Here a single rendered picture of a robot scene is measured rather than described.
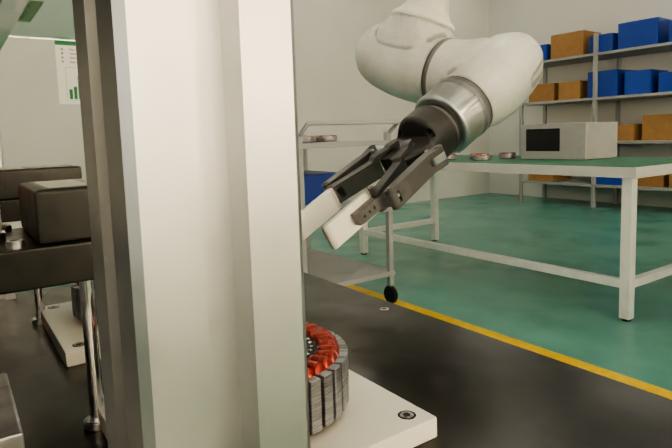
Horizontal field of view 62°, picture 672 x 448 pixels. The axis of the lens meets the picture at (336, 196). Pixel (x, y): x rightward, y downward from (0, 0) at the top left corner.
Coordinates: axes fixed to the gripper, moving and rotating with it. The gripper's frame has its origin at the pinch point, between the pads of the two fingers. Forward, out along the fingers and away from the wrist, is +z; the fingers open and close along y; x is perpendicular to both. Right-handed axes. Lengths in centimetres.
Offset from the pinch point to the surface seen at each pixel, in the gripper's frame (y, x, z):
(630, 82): 269, -242, -533
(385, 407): -29.0, 2.7, 17.0
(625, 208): 84, -138, -182
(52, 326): 0.0, 9.4, 28.5
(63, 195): -27.4, 22.3, 23.8
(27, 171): -3.2, 21.8, 22.6
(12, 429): -27.4, 15.5, 30.7
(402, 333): -18.2, -3.8, 8.1
